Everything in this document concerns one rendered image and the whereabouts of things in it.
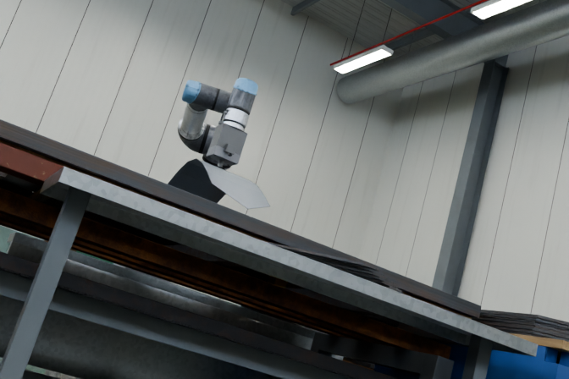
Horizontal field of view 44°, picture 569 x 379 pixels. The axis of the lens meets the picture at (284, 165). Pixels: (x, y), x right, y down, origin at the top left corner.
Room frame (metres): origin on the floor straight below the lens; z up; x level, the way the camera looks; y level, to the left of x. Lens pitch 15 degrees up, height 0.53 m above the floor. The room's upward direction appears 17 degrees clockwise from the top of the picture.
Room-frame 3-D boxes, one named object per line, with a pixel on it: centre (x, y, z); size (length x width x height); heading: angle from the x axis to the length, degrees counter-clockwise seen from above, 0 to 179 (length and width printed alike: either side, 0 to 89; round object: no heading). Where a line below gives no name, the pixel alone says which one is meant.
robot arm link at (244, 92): (2.11, 0.19, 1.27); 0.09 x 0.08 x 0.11; 8
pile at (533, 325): (2.27, -0.85, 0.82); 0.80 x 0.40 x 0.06; 23
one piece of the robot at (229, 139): (2.09, 0.19, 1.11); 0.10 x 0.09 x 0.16; 24
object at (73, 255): (2.66, 0.20, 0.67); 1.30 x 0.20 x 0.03; 113
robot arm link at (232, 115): (2.10, 0.19, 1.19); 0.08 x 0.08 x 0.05
